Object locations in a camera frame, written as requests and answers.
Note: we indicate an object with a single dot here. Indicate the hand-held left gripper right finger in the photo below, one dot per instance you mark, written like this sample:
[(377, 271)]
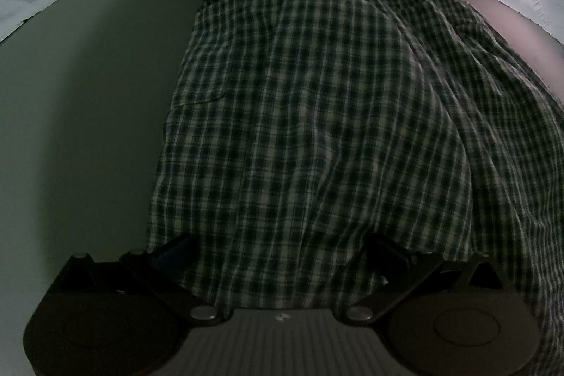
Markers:
[(392, 259)]

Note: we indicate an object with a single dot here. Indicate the green plaid shirt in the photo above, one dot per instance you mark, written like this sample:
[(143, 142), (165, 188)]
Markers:
[(317, 116)]

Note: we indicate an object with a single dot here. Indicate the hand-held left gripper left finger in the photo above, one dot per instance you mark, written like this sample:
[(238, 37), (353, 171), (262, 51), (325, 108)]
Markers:
[(172, 255)]

